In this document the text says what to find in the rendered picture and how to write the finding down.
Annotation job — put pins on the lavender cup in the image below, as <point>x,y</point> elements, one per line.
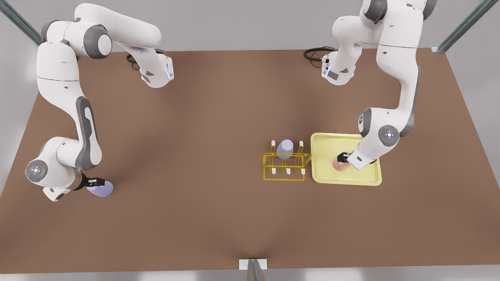
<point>284,148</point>
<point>100,189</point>

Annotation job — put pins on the pink cup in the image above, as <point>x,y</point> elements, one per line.
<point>339,165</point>

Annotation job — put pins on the silver frame post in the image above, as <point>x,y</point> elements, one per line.
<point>463,25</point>
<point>21,21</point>
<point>254,269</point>

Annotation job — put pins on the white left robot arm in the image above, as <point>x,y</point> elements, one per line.
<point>394,66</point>

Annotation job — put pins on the pale yellow tray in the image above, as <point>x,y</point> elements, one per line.
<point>332,171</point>

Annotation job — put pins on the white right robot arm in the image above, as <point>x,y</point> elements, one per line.
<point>62,74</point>

